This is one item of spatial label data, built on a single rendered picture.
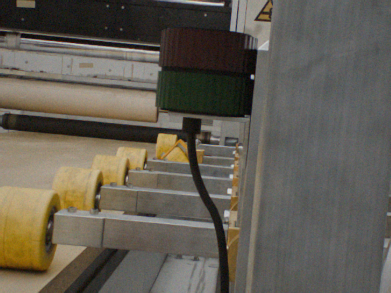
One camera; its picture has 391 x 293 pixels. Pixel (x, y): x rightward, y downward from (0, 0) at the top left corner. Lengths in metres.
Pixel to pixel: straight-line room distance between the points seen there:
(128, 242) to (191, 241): 0.06
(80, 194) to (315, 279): 0.80
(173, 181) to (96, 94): 1.84
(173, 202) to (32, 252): 0.29
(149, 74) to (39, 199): 2.29
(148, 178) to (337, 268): 1.06
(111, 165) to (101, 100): 1.82
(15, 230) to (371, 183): 0.58
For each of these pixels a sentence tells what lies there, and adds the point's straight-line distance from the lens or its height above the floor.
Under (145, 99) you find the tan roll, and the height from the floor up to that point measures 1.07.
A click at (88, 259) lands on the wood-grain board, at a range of 0.95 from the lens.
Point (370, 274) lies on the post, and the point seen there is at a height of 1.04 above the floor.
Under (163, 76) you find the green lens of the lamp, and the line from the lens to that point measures 0.47.
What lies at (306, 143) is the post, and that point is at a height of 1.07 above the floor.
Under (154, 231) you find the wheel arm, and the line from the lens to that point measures 0.77.
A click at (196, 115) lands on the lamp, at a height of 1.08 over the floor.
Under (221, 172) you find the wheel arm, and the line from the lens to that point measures 1.51.
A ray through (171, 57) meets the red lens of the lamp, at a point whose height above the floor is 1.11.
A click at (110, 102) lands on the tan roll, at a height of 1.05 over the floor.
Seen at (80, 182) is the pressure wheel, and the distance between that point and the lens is 1.01.
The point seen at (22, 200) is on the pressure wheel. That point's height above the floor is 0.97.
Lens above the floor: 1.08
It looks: 3 degrees down
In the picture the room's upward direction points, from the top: 5 degrees clockwise
